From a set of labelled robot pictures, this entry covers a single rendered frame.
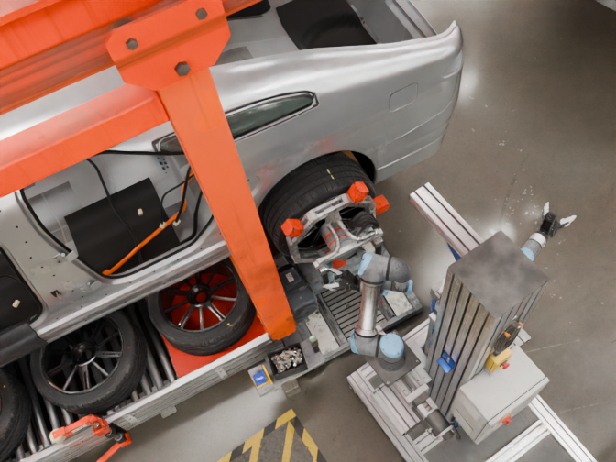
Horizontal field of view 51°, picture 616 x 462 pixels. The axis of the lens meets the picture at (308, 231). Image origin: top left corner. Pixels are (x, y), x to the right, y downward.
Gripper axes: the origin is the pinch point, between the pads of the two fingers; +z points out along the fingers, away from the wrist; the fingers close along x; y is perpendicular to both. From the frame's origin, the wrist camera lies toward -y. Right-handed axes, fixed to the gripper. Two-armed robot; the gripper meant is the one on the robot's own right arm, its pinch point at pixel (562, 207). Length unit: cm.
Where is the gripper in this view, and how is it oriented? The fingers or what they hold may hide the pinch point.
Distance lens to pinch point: 349.2
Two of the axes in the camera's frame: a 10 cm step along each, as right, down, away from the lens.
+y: 1.9, 5.4, 8.2
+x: 7.3, 4.8, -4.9
